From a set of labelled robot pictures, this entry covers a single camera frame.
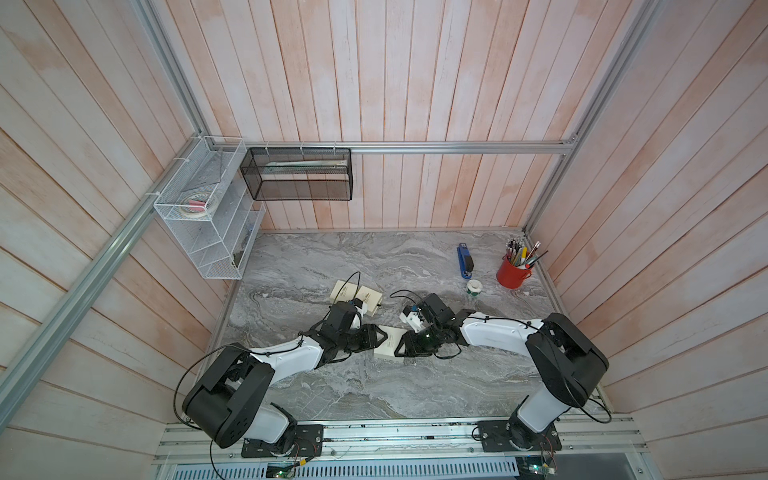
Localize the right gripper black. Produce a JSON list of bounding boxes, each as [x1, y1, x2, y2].
[[391, 324, 444, 357]]

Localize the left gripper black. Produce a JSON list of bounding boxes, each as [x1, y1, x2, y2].
[[337, 323, 389, 353]]

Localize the cream drawer jewelry box front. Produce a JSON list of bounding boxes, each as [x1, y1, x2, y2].
[[330, 280, 360, 304]]

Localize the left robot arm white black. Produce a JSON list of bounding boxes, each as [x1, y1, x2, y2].
[[181, 300, 388, 455]]

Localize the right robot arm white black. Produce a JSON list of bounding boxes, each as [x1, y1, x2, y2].
[[394, 294, 609, 450]]

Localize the small tape roll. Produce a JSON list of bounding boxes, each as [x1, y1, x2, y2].
[[466, 279, 483, 296]]

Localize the blue stapler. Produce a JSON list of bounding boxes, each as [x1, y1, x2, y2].
[[457, 243, 474, 280]]

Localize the red pen cup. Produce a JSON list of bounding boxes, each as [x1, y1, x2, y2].
[[496, 257, 533, 290]]

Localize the pens bundle in cup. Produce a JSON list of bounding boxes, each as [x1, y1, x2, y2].
[[504, 239, 547, 270]]

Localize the black mesh basket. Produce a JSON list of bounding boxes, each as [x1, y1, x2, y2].
[[240, 147, 354, 202]]

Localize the tape roll in rack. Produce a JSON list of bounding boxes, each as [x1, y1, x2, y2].
[[178, 191, 219, 219]]

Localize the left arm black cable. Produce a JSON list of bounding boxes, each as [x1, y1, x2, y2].
[[172, 271, 362, 480]]

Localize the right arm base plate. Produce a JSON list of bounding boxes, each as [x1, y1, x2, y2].
[[476, 420, 562, 454]]

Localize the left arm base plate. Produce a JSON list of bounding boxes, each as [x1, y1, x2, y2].
[[241, 424, 324, 460]]

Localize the white wire shelf rack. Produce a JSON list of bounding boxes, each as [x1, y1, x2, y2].
[[154, 136, 265, 280]]

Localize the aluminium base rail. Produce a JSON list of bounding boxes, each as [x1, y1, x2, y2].
[[153, 413, 649, 465]]

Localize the aluminium frame horizontal bar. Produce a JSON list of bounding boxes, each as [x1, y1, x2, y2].
[[243, 140, 576, 155]]

